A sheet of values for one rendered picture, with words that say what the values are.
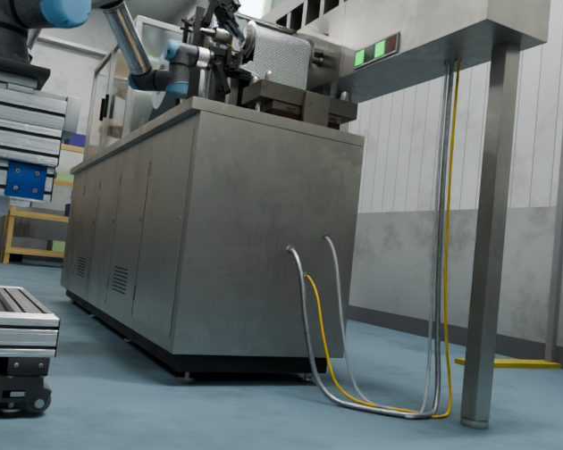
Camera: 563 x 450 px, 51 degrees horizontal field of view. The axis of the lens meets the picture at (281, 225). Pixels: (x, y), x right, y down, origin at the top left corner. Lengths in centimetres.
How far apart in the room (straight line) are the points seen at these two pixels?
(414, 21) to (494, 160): 53
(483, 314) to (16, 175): 132
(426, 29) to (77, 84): 974
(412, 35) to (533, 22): 37
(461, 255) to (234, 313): 247
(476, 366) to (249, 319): 71
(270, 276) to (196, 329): 30
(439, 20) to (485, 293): 84
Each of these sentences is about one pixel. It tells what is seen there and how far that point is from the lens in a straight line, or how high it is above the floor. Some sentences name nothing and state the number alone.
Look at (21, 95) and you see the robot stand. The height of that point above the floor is 75.
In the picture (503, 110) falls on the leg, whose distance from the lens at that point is 191.
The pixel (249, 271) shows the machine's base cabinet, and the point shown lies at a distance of 194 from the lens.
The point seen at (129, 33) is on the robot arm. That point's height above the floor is 111.
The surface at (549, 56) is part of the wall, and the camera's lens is 405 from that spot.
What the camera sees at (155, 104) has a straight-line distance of 324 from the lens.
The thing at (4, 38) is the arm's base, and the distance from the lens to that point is 163.
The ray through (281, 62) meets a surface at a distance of 237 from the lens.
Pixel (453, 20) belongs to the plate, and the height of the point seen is 118.
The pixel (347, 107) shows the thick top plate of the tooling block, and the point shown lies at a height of 101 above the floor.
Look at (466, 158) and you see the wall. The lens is 427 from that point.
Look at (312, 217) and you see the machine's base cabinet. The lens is 205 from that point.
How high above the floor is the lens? 41
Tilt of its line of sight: 4 degrees up
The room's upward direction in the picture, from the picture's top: 6 degrees clockwise
